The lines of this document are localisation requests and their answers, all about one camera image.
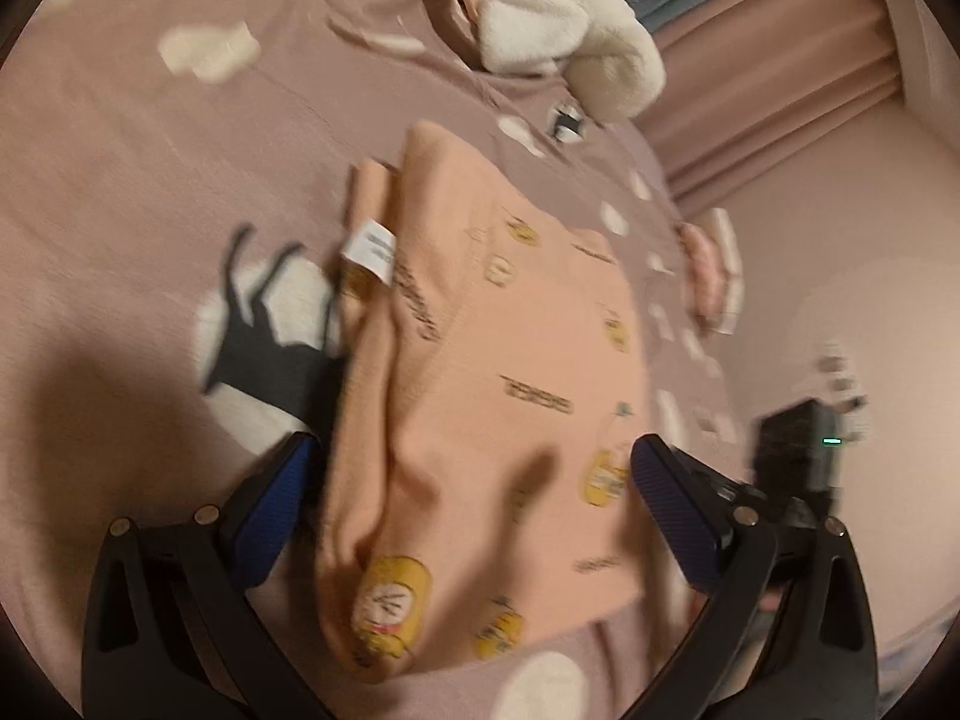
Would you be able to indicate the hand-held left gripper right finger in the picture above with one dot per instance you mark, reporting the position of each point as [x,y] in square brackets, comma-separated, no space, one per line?
[675,517]

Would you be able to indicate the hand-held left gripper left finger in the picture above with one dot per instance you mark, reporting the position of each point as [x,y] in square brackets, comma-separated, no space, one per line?
[274,510]

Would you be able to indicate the peach printed small pants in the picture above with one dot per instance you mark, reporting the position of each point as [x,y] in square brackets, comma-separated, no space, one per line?
[487,330]

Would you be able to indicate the pink white folded cloth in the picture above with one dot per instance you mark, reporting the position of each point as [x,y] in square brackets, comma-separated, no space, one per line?
[712,270]

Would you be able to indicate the pink ribbed bed sheet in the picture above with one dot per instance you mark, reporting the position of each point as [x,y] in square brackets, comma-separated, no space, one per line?
[787,90]

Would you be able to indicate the mauve printed blanket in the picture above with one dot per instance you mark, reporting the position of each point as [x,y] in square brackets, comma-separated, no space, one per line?
[112,165]

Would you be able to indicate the white fluffy garment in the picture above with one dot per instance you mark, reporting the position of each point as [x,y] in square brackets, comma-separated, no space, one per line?
[555,22]

